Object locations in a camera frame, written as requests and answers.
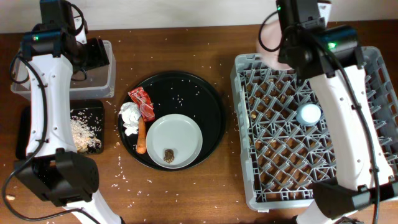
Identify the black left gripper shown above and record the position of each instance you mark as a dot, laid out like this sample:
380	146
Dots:
101	58

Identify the rice and food waste pile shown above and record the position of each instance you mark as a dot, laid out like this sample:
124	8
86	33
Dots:
84	137

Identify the light blue plastic cup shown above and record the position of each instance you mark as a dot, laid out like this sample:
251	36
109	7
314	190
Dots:
308	114

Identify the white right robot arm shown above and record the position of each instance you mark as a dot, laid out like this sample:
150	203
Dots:
332	61

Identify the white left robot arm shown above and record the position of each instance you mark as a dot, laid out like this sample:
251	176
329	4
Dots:
53	170

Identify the grey dishwasher rack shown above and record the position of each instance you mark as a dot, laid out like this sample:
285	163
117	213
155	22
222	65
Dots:
282	159

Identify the clear plastic bin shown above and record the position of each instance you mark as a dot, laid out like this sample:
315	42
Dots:
93	81

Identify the black rectangular tray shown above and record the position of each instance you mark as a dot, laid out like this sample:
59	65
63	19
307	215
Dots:
90	111

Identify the red snack wrapper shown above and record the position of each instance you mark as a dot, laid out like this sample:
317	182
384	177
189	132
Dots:
141	98

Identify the crumpled white tissue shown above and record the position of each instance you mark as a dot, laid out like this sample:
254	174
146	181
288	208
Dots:
130	115

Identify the orange carrot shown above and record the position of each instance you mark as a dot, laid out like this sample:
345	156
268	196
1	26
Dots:
141	137

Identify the round black tray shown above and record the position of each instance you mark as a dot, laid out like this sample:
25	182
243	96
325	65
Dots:
184	93

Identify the grey round plate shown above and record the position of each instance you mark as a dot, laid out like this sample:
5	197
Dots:
177	132

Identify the brown food scrap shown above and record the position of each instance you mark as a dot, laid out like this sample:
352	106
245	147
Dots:
169	156

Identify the peanut on table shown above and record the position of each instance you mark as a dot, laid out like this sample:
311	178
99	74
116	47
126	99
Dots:
10	197

